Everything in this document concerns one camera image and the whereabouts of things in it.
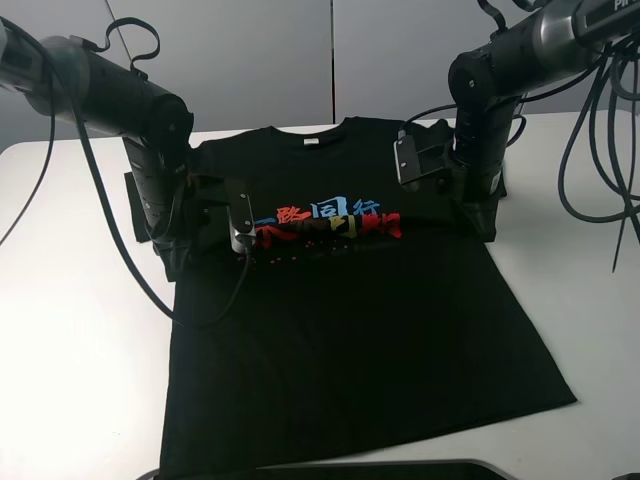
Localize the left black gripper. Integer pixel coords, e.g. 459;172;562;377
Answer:
123;137;235;265

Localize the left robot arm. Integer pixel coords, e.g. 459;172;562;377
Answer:
1;19;202;276

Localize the black printed t-shirt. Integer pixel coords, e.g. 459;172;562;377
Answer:
122;115;578;477

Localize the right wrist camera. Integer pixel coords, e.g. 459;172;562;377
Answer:
394;130;421;192

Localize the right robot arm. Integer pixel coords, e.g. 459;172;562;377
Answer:
447;1;639;242

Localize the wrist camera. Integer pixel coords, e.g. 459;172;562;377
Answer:
394;130;421;192
224;178;256;255

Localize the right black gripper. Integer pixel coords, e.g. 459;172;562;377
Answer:
418;140;502;235

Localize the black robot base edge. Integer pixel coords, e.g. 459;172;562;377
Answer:
134;458;511;480

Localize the left black cable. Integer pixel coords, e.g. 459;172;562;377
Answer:
0;19;251;331

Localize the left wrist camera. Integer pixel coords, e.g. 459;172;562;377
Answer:
224;178;256;255

